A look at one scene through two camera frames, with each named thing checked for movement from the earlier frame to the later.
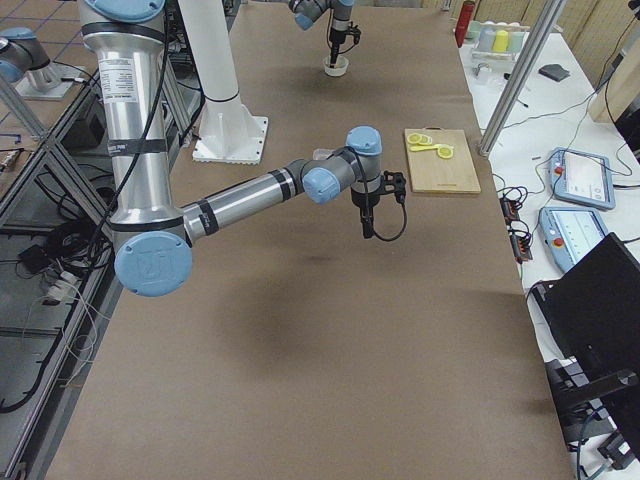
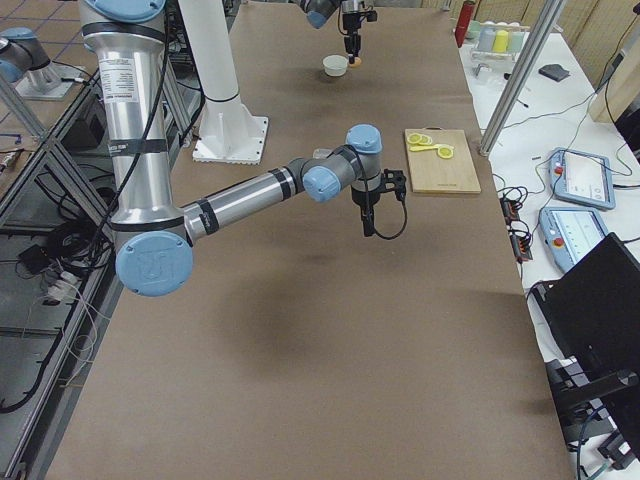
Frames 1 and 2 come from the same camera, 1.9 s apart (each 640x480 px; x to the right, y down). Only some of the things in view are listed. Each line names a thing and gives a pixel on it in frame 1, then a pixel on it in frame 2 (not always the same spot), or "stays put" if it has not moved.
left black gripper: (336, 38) to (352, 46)
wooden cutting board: (432, 173) stays put
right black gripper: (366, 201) stays put
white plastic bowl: (340, 67) stays put
